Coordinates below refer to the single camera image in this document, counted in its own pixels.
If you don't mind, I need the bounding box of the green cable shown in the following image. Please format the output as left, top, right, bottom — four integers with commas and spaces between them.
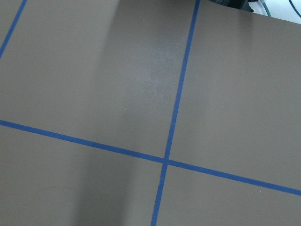
261, 0, 271, 17

